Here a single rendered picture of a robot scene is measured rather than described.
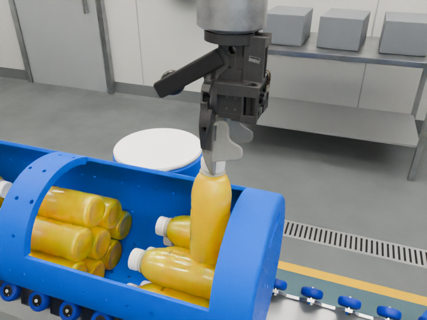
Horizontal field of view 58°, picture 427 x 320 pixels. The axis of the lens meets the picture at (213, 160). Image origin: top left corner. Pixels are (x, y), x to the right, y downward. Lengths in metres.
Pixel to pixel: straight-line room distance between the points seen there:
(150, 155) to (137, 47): 3.33
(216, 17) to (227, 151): 0.18
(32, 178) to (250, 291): 0.44
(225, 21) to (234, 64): 0.07
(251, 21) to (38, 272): 0.54
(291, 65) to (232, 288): 3.43
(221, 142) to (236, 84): 0.09
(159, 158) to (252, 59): 0.70
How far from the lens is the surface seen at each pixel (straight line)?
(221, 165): 0.60
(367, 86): 3.91
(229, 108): 0.54
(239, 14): 0.49
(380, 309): 0.88
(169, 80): 0.56
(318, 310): 0.90
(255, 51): 0.51
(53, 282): 0.76
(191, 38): 4.14
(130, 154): 1.20
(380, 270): 2.43
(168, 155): 1.18
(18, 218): 0.76
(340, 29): 3.03
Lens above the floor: 1.61
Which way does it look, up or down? 30 degrees down
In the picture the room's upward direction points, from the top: straight up
